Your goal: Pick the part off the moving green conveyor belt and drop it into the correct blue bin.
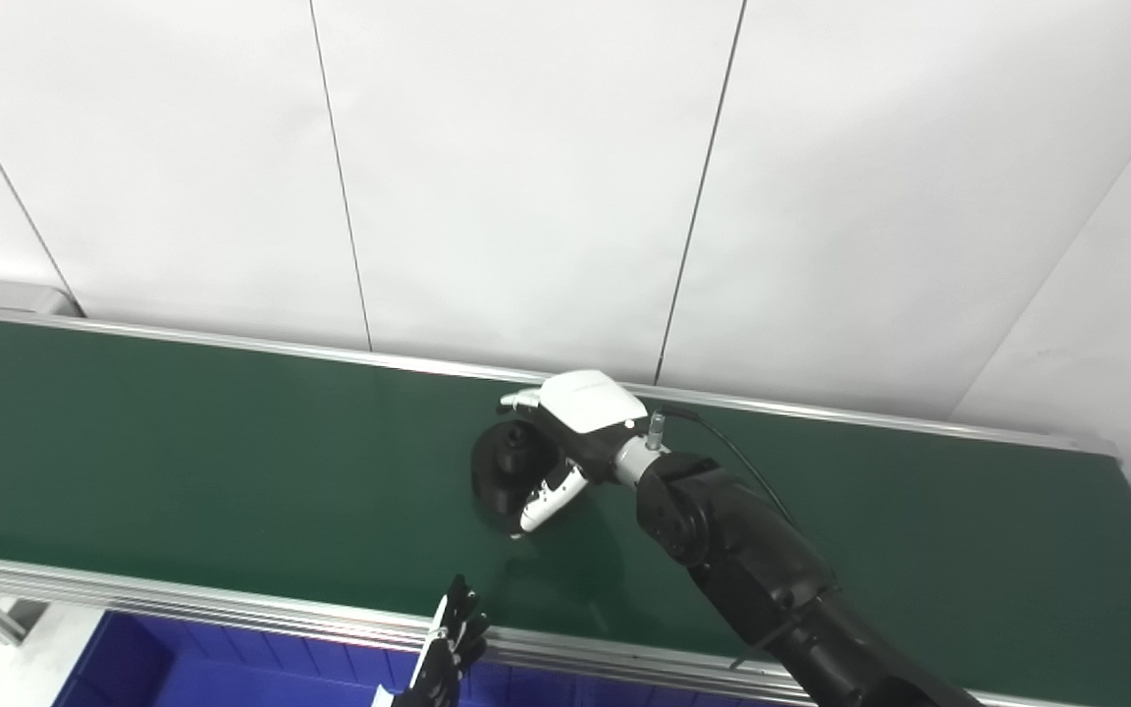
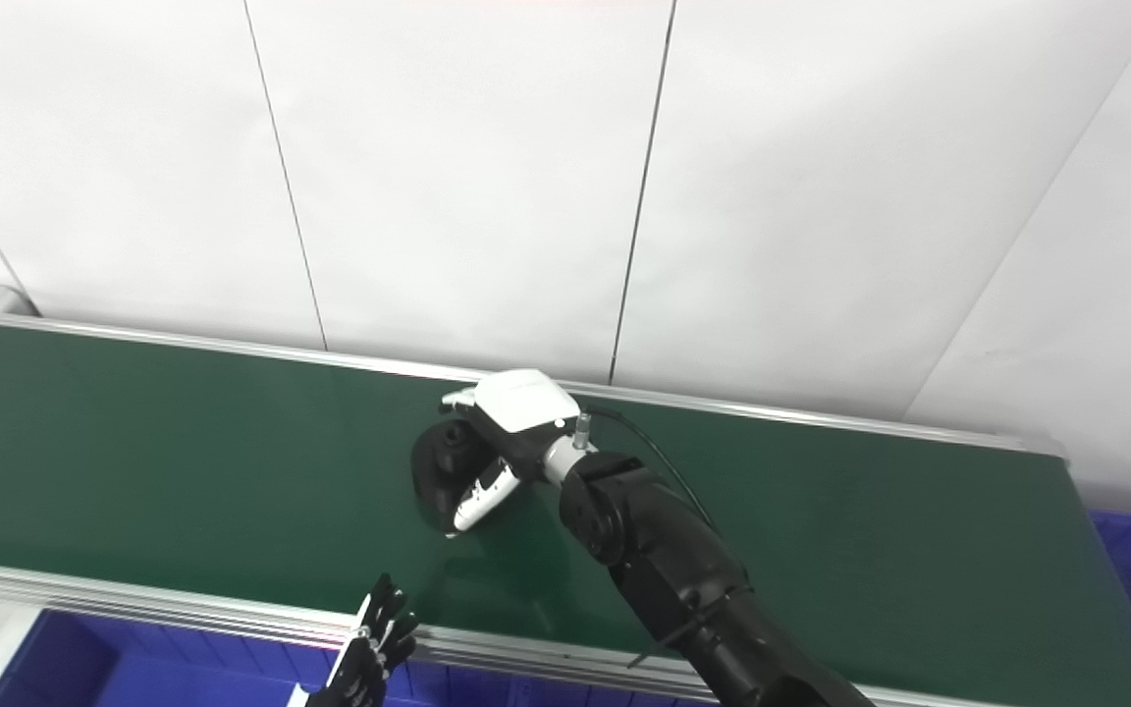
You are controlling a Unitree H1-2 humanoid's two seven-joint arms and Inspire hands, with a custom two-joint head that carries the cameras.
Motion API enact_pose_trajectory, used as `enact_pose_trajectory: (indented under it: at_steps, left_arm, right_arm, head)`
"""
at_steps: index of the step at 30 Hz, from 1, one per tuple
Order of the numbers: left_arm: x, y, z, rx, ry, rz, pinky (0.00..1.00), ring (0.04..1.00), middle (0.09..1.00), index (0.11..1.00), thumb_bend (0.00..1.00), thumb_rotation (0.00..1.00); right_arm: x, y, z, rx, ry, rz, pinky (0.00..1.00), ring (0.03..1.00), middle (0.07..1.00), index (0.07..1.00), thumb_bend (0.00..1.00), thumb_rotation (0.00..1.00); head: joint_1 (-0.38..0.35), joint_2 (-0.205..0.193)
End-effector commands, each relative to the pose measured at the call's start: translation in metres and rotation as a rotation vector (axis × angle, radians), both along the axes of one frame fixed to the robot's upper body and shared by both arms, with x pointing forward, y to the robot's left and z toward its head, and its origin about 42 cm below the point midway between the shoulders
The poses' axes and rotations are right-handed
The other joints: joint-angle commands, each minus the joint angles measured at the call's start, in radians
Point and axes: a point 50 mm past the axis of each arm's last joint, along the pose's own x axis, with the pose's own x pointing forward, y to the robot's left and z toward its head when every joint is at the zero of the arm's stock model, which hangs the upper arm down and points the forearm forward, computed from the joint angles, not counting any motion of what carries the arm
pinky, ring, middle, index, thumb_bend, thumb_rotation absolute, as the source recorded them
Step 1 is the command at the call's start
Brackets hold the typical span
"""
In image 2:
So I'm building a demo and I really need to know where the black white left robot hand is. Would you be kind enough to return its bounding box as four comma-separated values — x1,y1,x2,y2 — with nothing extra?
305,574,419,707

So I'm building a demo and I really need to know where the black flanged hub part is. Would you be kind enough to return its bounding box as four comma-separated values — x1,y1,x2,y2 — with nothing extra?
411,420,512,531

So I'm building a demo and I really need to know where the green conveyor belt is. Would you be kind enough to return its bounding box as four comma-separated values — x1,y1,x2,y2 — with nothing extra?
0,306,1131,707
0,319,1131,707

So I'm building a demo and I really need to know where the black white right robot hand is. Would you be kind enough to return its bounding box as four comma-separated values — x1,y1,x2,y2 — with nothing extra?
440,369,586,536

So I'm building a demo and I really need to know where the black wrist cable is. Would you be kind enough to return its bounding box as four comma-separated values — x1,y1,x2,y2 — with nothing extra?
573,408,719,536

